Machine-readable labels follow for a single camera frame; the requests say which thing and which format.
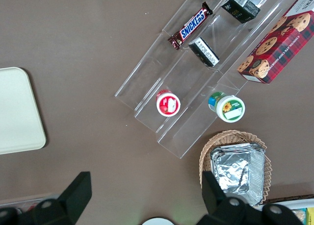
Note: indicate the clear acrylic stepped shelf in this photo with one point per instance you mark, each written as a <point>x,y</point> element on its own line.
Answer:
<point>186,87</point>

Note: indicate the red-lid yogurt cup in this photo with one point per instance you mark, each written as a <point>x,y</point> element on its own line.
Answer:
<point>168,104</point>

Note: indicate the stack of foil trays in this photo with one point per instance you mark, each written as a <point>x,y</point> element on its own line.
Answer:
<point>235,171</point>

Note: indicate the white snack bin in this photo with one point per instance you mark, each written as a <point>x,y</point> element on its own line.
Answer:
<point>289,211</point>

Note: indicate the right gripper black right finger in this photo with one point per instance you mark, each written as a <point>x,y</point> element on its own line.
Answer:
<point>217,206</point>

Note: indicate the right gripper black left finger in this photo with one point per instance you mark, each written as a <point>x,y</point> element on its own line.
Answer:
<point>71,203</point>

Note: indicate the Snickers chocolate bar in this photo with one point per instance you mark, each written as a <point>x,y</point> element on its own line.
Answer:
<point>191,26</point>

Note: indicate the cream plastic tray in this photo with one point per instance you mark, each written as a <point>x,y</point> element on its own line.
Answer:
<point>17,112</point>

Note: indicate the small black carton box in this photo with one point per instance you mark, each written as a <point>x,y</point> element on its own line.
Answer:
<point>241,8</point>
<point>204,52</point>

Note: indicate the red tartan cookie box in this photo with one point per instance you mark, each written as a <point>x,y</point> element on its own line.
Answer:
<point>282,46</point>

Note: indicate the light tan wicker basket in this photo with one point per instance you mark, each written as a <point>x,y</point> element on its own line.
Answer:
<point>208,146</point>

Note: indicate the green-lid sunflower cup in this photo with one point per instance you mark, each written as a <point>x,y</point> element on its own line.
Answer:
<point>230,109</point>

